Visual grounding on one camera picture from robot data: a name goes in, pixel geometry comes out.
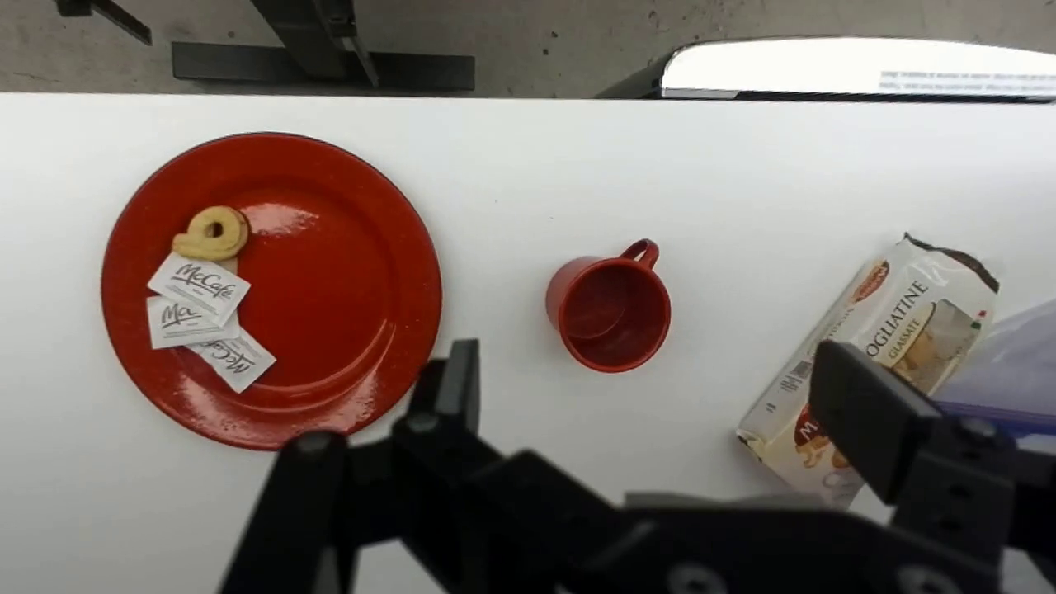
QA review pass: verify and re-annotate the black metal stand base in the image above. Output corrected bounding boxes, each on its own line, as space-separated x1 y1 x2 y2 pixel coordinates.
167 0 479 98

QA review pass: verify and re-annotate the beige pastry snack package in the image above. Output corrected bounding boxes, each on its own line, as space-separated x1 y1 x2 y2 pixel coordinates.
731 231 1003 510

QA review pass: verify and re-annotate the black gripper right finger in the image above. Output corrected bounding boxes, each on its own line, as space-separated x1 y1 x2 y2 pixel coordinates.
808 335 1056 568

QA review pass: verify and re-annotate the white flat board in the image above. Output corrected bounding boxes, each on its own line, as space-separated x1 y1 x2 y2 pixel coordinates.
655 37 1056 101

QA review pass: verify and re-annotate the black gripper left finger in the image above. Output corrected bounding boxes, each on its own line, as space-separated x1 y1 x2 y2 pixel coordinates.
220 335 620 594

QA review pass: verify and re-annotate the red cup with handle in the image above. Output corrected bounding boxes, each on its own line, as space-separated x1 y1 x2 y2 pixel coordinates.
545 235 675 375

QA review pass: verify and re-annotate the beige ring-shaped cookie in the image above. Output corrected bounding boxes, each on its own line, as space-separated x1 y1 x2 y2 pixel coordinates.
167 205 255 263

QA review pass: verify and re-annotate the red round plate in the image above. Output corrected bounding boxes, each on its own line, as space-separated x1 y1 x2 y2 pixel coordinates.
99 129 445 454

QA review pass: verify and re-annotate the translucent bluish plastic bag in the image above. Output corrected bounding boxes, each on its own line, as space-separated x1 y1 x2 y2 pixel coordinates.
933 298 1056 441

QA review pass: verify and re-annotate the black metal bar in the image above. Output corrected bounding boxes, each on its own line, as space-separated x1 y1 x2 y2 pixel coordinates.
53 0 155 51

